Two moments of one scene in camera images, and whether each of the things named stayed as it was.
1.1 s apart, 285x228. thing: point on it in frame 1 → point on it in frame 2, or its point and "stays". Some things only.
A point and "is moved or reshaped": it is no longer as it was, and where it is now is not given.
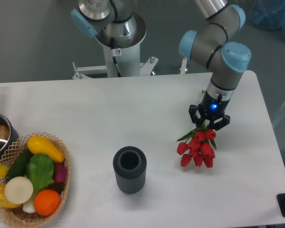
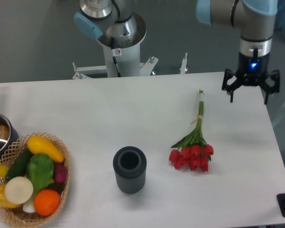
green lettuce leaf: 40,169 stays
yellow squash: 37,145 stays
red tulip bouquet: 199,147 is moved or reshaped
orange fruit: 46,202 stays
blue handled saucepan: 3,134 stays
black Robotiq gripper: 211,109 → 251,71
